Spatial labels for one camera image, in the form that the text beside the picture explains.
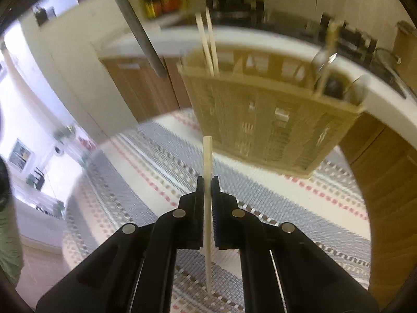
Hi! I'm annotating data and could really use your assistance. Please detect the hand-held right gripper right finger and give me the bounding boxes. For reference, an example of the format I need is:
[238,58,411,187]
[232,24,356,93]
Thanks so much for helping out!
[210,176,380,313]

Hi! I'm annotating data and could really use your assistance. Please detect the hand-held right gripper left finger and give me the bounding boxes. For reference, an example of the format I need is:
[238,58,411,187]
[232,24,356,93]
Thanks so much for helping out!
[36,175,206,313]

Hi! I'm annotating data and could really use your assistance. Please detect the beige plastic utensil basket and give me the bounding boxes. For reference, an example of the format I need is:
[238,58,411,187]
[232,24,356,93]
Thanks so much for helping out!
[177,47,365,179]

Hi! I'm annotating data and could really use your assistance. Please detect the grey handled utensil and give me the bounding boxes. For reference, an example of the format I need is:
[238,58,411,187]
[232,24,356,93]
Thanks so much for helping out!
[109,0,169,79]

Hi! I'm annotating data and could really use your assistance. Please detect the striped woven mat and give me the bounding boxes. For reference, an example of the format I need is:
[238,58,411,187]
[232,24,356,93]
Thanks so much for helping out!
[62,109,372,313]

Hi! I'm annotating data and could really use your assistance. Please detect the wooden base cabinet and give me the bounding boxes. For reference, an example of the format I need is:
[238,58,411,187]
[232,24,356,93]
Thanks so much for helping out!
[99,57,417,300]

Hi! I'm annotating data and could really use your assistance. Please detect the green potted plant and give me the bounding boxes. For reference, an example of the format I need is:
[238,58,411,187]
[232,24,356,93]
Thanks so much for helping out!
[52,124,79,143]

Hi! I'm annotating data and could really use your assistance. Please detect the dark chair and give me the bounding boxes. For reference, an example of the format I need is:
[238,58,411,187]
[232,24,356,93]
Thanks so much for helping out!
[25,166,46,190]

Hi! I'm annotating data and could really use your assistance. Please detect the person's green shirt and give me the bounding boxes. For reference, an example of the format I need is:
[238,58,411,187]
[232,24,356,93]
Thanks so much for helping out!
[0,156,24,285]

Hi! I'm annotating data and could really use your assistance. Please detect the white kitchen countertop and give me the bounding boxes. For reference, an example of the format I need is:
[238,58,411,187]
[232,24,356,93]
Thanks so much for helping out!
[91,26,417,131]

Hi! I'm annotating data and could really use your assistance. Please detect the clear pointed plastic utensil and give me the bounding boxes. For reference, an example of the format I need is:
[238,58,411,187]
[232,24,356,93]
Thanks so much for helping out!
[321,51,338,81]

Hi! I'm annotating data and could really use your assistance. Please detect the black gas stove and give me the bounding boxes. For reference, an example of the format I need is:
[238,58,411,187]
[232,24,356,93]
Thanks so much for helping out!
[211,0,379,68]

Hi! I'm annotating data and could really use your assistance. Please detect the glass pot lid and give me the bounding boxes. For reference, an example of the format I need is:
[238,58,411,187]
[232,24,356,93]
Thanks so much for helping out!
[374,47,403,66]

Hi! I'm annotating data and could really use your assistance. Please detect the beige pot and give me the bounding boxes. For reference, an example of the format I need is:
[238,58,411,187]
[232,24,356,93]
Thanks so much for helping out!
[394,20,417,61]

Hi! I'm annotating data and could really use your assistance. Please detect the framed wall picture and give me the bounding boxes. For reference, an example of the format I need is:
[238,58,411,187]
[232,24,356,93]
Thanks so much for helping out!
[7,138,35,171]

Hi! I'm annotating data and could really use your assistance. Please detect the dark wall switch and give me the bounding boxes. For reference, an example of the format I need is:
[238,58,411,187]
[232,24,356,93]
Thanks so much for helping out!
[33,4,57,27]

